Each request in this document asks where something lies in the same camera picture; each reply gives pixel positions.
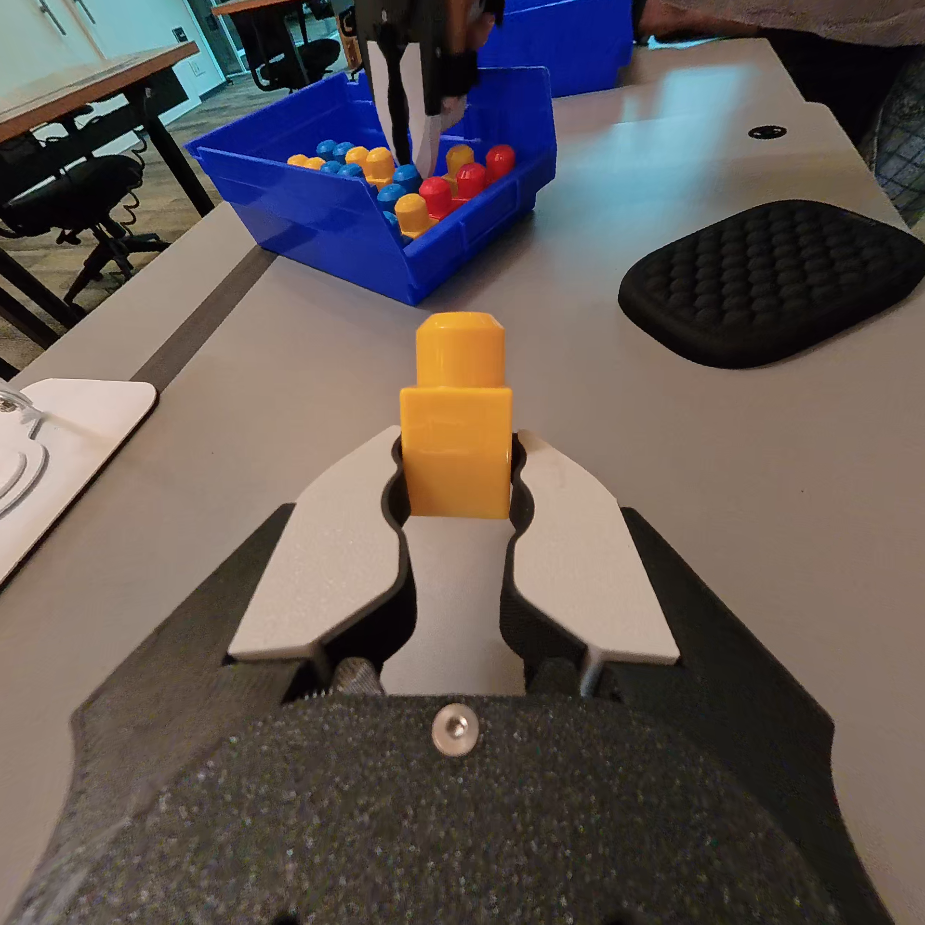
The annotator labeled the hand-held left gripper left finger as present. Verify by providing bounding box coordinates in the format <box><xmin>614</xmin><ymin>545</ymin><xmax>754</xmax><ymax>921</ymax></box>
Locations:
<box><xmin>226</xmin><ymin>425</ymin><xmax>420</xmax><ymax>672</ymax></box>

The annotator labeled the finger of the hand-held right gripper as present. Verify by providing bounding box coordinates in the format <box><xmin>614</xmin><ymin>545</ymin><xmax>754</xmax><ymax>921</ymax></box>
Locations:
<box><xmin>399</xmin><ymin>43</ymin><xmax>468</xmax><ymax>176</ymax></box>
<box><xmin>363</xmin><ymin>40</ymin><xmax>407</xmax><ymax>165</ymax></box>

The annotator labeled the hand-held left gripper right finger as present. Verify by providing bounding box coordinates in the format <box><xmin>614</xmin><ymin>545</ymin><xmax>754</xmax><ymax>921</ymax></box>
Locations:
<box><xmin>500</xmin><ymin>429</ymin><xmax>682</xmax><ymax>696</ymax></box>

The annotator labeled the blue two-stud block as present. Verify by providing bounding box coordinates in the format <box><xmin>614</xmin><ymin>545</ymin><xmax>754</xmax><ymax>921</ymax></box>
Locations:
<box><xmin>374</xmin><ymin>163</ymin><xmax>425</xmax><ymax>225</ymax></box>

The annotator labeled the pile of mega blocks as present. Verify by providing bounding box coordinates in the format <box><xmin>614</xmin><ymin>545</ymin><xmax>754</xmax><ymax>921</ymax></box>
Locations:
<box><xmin>287</xmin><ymin>139</ymin><xmax>517</xmax><ymax>243</ymax></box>

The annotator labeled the blue plastic bin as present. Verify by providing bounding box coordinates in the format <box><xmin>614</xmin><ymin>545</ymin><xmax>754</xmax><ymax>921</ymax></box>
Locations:
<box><xmin>473</xmin><ymin>0</ymin><xmax>635</xmax><ymax>98</ymax></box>
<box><xmin>184</xmin><ymin>66</ymin><xmax>557</xmax><ymax>306</ymax></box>

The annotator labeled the yellow one-stud block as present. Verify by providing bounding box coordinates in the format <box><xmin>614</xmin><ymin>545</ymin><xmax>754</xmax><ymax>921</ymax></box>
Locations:
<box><xmin>399</xmin><ymin>311</ymin><xmax>515</xmax><ymax>520</ymax></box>

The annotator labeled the person's right forearm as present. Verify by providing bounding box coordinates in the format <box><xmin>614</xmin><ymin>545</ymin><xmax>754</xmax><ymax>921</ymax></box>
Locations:
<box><xmin>636</xmin><ymin>0</ymin><xmax>925</xmax><ymax>48</ymax></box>

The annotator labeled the person's right hand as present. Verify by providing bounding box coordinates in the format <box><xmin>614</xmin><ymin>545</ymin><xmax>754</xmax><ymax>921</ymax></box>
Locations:
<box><xmin>444</xmin><ymin>0</ymin><xmax>501</xmax><ymax>55</ymax></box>

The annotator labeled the black office chair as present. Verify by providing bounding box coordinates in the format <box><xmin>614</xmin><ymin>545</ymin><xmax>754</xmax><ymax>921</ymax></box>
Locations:
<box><xmin>235</xmin><ymin>11</ymin><xmax>342</xmax><ymax>93</ymax></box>
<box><xmin>0</xmin><ymin>154</ymin><xmax>171</xmax><ymax>304</ymax></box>

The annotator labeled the wooden desk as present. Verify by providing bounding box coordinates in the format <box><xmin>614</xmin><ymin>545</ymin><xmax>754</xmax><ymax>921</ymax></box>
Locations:
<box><xmin>0</xmin><ymin>40</ymin><xmax>218</xmax><ymax>377</ymax></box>
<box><xmin>211</xmin><ymin>0</ymin><xmax>362</xmax><ymax>44</ymax></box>

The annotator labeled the black padded wrist rest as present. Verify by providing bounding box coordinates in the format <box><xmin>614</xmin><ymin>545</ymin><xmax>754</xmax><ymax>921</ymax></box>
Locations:
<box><xmin>618</xmin><ymin>200</ymin><xmax>925</xmax><ymax>370</ymax></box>

